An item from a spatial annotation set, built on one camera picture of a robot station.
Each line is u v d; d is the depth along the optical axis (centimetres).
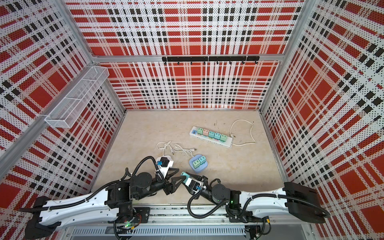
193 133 104
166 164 58
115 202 50
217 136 97
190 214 45
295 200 42
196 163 84
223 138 96
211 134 99
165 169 58
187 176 66
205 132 99
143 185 49
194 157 93
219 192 55
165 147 98
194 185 55
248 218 63
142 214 74
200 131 100
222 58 89
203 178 63
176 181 61
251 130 106
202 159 86
